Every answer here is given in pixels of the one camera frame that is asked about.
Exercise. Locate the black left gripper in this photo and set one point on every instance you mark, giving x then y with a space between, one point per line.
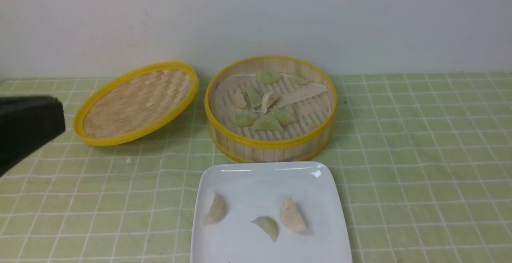
27 123

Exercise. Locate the pale white dumpling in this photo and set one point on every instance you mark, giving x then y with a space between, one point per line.
217 210

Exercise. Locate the pale green dumpling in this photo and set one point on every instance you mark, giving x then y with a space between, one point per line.
298 80
268 225

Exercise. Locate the white square plate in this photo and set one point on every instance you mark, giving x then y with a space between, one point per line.
258 189

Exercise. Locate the yellow rimmed bamboo steamer lid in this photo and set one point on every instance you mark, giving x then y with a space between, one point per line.
136 104

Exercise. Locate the pinkish white dumpling left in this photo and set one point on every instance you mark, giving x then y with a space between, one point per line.
239 101

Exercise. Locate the green dumpling front left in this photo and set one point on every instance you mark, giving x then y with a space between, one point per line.
243 119

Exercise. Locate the white steamer liner paper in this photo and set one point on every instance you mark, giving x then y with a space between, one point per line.
311 105

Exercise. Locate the green dumpling middle left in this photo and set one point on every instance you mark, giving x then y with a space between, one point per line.
255 99

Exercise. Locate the green dumpling front centre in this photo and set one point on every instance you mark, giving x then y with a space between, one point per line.
267 123

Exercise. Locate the white dumpling centre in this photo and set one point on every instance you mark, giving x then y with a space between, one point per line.
268 100

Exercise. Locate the yellow rimmed bamboo steamer basket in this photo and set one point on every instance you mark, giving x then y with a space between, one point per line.
246 150

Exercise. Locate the green dumpling centre right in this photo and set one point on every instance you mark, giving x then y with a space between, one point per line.
283 117

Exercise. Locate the green checked tablecloth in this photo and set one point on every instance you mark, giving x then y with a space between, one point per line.
422 164

